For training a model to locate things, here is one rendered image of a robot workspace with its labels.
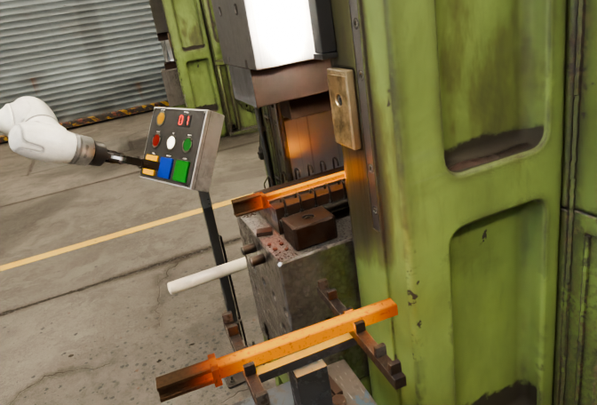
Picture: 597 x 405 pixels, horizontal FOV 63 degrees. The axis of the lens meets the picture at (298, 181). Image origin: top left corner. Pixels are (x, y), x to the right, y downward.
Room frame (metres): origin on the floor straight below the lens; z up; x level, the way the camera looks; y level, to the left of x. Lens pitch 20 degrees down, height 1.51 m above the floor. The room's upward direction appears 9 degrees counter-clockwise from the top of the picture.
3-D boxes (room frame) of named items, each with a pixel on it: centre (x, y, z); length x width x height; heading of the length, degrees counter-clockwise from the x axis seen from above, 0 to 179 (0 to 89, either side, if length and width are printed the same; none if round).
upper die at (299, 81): (1.37, -0.09, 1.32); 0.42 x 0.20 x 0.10; 110
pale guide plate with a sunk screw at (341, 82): (1.04, -0.12, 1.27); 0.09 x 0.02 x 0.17; 20
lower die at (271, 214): (1.37, -0.09, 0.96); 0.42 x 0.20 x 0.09; 110
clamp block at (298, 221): (1.15, -0.01, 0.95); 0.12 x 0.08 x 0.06; 110
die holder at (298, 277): (1.32, -0.12, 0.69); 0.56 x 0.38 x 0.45; 110
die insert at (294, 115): (1.36, -0.14, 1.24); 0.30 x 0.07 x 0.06; 110
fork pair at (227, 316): (0.84, 0.08, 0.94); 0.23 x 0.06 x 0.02; 108
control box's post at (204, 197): (1.79, 0.37, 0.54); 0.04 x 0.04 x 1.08; 20
